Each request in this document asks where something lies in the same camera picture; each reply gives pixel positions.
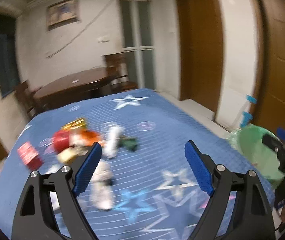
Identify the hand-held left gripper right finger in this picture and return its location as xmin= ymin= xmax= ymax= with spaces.
xmin=185 ymin=140 xmax=276 ymax=240

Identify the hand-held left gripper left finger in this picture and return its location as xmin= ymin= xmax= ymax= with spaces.
xmin=11 ymin=142 xmax=103 ymax=240

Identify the bin with green bag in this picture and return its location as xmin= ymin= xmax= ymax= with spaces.
xmin=226 ymin=125 xmax=285 ymax=188

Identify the beige plush toy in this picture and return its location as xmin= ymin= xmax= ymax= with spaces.
xmin=90 ymin=161 xmax=113 ymax=210

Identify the green moss bundle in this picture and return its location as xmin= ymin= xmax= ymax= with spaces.
xmin=119 ymin=137 xmax=138 ymax=153

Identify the beige wrapper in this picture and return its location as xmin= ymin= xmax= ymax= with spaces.
xmin=57 ymin=149 xmax=83 ymax=165

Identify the orange packet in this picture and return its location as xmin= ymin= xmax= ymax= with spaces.
xmin=80 ymin=129 xmax=101 ymax=145

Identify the red round package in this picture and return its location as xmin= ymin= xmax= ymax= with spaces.
xmin=52 ymin=130 xmax=73 ymax=153

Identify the yellow red snack packet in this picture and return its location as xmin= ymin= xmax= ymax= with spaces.
xmin=62 ymin=118 xmax=86 ymax=130

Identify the blue star printed blanket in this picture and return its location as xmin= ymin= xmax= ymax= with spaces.
xmin=0 ymin=88 xmax=275 ymax=240

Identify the red box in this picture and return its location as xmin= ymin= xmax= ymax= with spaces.
xmin=17 ymin=142 xmax=44 ymax=172

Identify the brown wooden door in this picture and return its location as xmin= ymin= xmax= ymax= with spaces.
xmin=254 ymin=0 xmax=285 ymax=140
xmin=174 ymin=0 xmax=224 ymax=113

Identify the dark wooden table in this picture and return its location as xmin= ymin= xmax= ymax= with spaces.
xmin=32 ymin=67 xmax=115 ymax=110

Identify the wooden chair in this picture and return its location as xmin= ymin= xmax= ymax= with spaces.
xmin=104 ymin=52 xmax=138 ymax=93
xmin=15 ymin=80 xmax=43 ymax=119

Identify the frosted glass door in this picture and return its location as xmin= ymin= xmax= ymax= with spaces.
xmin=119 ymin=0 xmax=155 ymax=90

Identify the dark window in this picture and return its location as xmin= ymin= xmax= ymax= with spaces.
xmin=0 ymin=14 xmax=20 ymax=98

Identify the thin wall cable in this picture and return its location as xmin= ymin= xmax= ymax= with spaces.
xmin=46 ymin=0 xmax=115 ymax=58

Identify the framed wall picture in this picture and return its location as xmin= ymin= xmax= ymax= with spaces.
xmin=46 ymin=0 xmax=79 ymax=30

